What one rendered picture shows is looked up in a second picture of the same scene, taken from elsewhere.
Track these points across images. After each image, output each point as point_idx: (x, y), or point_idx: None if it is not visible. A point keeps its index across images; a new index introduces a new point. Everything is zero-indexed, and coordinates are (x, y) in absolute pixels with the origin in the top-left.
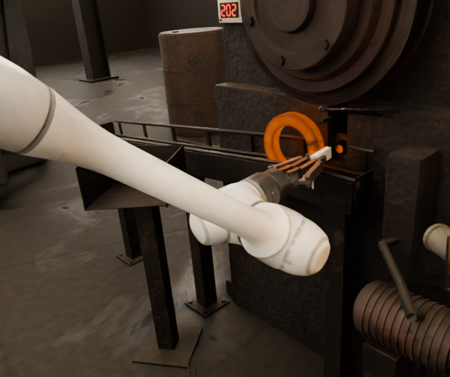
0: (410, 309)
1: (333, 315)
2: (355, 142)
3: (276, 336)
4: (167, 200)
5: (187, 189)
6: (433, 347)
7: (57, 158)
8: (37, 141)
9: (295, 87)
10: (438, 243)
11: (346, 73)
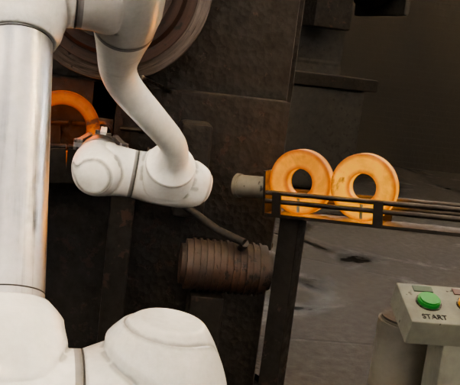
0: (242, 237)
1: (112, 312)
2: (124, 123)
3: None
4: (151, 119)
5: (163, 111)
6: (258, 266)
7: (131, 63)
8: (150, 42)
9: (89, 61)
10: (249, 183)
11: (150, 50)
